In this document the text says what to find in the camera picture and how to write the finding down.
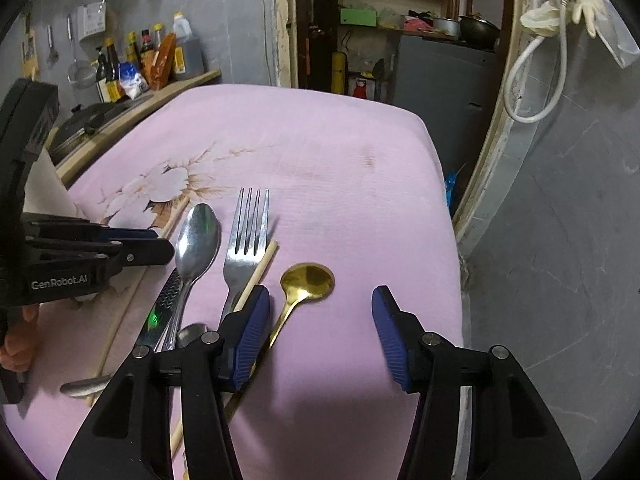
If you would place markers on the green box on shelf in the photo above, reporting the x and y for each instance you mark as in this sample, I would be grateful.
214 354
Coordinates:
358 17

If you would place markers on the white wall basket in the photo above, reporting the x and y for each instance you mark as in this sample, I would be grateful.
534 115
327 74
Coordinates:
91 19

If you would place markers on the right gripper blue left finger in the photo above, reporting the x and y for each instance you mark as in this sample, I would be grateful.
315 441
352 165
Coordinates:
244 333

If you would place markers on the patterned handle silver utensil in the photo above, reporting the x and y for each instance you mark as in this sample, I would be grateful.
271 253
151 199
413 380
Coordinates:
160 314

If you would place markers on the wire mesh strainer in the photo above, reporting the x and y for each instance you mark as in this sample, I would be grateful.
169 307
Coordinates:
80 73

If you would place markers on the small silver spoon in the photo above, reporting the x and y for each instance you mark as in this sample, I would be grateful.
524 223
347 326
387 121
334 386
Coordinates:
89 387

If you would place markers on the person's left hand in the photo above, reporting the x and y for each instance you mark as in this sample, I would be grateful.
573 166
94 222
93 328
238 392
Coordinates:
21 342

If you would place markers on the white blue salt bag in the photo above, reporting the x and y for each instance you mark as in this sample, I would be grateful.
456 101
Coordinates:
131 80

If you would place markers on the black wok with lid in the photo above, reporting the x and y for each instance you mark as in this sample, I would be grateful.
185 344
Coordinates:
84 122

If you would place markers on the wooden door frame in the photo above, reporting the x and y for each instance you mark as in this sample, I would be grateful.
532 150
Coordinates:
506 141

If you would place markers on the metal ladle on wall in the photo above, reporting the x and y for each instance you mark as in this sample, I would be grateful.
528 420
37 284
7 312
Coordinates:
52 52

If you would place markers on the clear plastic bag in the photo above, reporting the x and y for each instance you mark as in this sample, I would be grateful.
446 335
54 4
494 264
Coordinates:
616 36

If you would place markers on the cream rubber gloves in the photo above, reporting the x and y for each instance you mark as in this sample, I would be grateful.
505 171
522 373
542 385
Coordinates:
546 19

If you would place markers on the yellow thermos bottle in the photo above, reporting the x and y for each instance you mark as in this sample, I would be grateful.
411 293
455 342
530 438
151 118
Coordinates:
338 72

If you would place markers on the steel pot on cabinet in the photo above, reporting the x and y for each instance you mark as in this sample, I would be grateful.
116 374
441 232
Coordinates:
448 27

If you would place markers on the orange spice bag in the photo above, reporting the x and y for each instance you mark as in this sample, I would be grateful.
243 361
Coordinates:
162 64

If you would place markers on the wooden knife holder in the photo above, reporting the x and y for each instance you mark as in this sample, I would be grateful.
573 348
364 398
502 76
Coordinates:
29 55

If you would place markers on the large silver spoon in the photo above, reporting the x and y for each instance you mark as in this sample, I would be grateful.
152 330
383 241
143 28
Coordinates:
198 244

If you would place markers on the grey cabinet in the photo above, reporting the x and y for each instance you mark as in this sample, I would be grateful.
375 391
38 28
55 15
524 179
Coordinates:
453 89

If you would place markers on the silver fork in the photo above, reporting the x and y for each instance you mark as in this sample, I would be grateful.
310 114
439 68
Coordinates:
247 243

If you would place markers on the pink floral tablecloth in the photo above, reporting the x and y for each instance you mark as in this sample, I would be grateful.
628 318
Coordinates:
354 185

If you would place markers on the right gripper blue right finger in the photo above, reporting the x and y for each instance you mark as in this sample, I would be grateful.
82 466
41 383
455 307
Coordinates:
400 334

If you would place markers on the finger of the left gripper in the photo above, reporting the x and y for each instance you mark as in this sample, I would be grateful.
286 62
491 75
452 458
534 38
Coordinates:
108 233
145 251

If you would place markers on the large oil jug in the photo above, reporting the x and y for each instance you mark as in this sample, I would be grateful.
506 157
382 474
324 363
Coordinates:
188 59

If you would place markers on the white plastic utensil holder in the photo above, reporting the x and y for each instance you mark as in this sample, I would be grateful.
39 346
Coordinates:
45 192

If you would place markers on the black pot on cabinet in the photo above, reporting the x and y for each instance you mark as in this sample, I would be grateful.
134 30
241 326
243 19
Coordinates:
478 33

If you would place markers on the dark soy sauce bottle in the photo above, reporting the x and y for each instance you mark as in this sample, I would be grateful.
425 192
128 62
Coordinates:
112 76

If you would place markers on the blue bag on floor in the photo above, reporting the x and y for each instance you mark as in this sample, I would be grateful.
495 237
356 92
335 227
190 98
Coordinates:
452 189

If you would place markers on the gold spoon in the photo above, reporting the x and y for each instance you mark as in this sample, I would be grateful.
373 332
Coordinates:
307 281

